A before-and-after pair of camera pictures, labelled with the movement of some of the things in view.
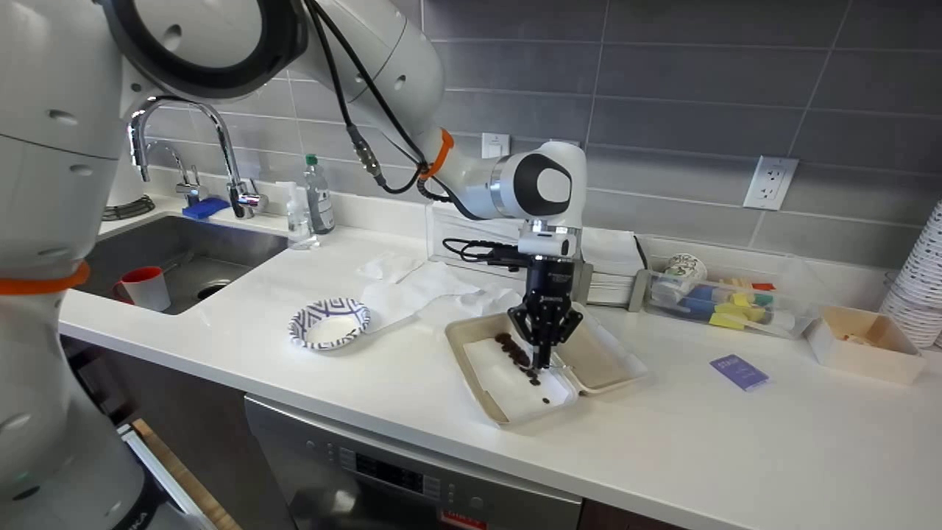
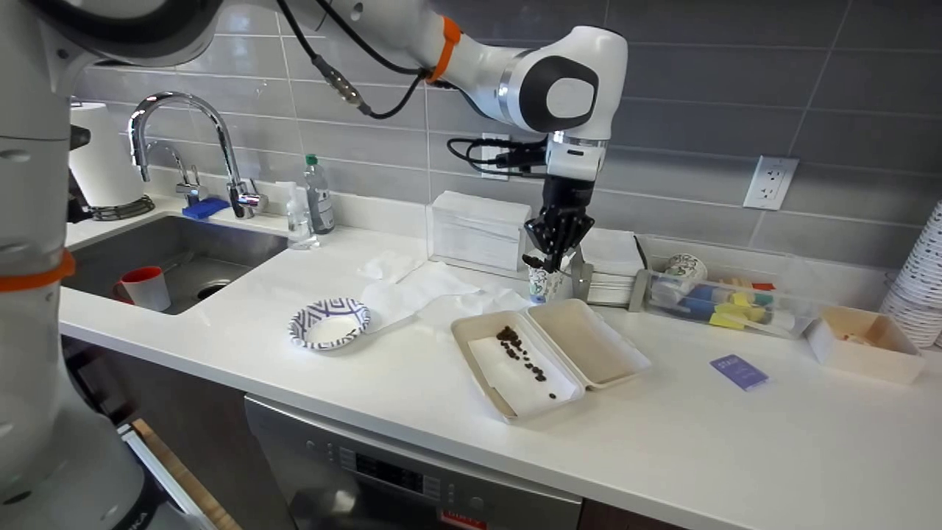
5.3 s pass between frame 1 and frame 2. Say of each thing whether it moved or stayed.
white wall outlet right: stayed
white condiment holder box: stayed
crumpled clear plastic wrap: stayed
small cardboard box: stayed
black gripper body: moved
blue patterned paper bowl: stayed
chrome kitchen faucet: stayed
